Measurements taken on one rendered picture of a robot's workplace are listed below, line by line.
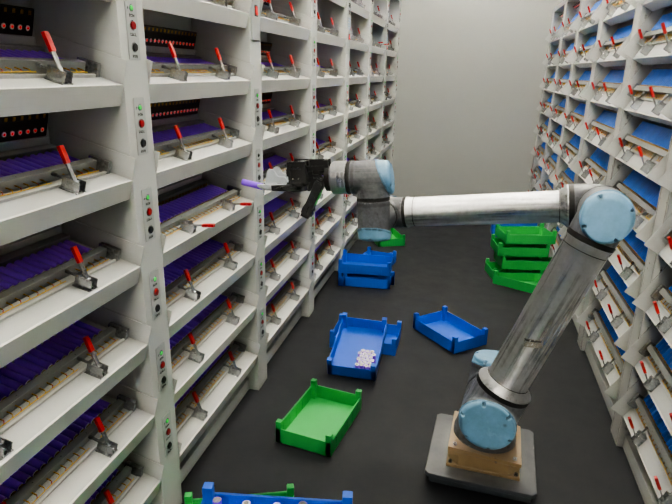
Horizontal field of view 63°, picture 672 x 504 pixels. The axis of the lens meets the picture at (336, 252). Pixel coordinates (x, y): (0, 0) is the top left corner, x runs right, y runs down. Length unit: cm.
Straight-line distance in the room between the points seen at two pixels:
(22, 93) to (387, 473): 143
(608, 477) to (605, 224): 94
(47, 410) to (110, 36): 75
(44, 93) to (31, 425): 60
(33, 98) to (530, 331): 118
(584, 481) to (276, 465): 96
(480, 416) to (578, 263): 47
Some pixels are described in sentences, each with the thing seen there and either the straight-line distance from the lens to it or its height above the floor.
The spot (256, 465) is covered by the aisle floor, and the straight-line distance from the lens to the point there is 189.
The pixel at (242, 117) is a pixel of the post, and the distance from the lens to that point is 192.
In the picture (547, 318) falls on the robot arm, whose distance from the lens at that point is 146.
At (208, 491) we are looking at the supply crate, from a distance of 123.
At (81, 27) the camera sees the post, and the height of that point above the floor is 127.
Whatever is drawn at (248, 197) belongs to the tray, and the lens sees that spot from 195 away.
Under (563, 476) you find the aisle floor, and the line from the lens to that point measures 200.
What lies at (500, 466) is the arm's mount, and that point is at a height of 10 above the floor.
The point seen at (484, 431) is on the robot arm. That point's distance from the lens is 157.
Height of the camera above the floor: 120
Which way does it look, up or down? 18 degrees down
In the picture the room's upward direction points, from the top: 1 degrees clockwise
